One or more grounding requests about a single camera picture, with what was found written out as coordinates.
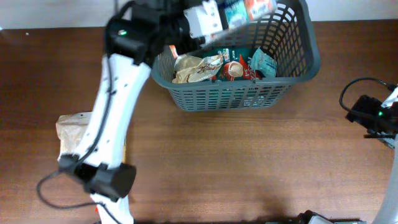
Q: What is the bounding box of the green Nescafe coffee bag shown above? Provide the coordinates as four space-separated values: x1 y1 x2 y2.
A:
203 47 262 81

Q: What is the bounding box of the grey plastic basket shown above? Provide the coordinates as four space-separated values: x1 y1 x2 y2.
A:
152 0 321 111

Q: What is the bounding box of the beige snack pouch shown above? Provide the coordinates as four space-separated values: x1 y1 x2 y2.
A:
172 49 223 84

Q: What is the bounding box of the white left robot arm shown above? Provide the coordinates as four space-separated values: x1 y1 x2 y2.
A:
58 1 218 223

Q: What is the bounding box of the teal wet wipes packet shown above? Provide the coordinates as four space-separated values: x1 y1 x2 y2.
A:
251 47 277 78

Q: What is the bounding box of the Kleenex tissue multipack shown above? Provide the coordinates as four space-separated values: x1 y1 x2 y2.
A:
200 0 278 47

